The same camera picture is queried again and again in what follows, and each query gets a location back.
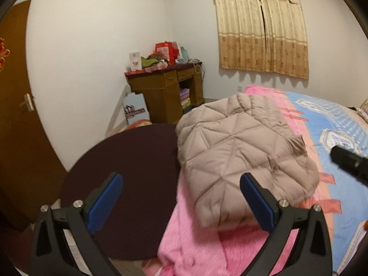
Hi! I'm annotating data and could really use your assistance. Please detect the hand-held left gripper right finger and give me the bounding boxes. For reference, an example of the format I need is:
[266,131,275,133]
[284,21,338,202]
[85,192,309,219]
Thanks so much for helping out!
[240,172,334,276]

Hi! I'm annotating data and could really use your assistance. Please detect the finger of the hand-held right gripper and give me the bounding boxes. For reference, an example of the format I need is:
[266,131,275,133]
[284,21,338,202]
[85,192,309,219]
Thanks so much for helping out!
[330,146,368,185]

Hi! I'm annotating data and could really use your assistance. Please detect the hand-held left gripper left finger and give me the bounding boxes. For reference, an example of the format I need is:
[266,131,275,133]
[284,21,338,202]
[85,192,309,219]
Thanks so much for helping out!
[29,172,125,276]

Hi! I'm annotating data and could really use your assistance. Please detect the beige quilted down jacket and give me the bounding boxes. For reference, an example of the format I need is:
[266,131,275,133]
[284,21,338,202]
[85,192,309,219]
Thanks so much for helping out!
[175,93,320,228]

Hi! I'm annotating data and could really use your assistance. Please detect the blue polka-dot bed sheet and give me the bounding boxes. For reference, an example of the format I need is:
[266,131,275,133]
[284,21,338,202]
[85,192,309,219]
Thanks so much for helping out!
[285,90,368,276]

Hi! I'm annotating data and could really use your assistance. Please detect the grey patterned pillow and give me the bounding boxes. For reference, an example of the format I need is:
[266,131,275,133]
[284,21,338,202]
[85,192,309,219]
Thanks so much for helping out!
[358,98,368,122]

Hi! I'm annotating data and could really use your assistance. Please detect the pink fleece blanket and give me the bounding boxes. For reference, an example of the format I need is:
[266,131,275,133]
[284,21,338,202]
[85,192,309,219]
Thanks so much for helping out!
[158,85,342,276]

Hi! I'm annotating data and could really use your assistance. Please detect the white printed carton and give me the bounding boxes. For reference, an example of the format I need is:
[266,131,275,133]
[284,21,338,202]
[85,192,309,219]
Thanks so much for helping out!
[124,92,152,122]

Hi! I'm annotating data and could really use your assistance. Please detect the brown wooden door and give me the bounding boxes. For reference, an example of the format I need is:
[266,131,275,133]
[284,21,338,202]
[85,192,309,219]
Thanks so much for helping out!
[0,0,69,232]

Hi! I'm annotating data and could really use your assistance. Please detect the brown wooden desk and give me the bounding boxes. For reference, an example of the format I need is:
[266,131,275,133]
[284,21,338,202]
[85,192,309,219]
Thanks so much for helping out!
[124,62,205,125]

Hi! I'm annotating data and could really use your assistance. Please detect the stack of folded cloths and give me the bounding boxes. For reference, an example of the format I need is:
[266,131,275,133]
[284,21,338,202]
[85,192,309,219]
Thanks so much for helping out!
[179,89,192,112]

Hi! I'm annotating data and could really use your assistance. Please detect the white printed card box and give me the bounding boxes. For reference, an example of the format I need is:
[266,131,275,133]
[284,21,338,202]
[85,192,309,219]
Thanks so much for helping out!
[128,52,144,72]

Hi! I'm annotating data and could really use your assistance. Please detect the green cloth bundle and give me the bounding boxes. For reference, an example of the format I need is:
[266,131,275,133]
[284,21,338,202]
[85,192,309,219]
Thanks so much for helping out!
[141,57,160,68]

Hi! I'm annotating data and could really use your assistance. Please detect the beige patterned window curtain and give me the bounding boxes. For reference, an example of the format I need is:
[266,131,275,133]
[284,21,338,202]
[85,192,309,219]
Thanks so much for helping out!
[211,0,310,80]

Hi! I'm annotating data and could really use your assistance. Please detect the red gift bag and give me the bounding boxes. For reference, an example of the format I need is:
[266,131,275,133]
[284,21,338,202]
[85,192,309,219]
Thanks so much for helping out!
[155,42,179,65]

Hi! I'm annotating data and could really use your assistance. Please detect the red door decoration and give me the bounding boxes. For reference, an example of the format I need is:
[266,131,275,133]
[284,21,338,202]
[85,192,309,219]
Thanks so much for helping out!
[0,37,11,71]

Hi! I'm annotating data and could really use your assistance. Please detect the metal door handle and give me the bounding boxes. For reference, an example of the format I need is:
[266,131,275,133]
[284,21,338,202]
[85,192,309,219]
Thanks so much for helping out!
[20,93,35,112]

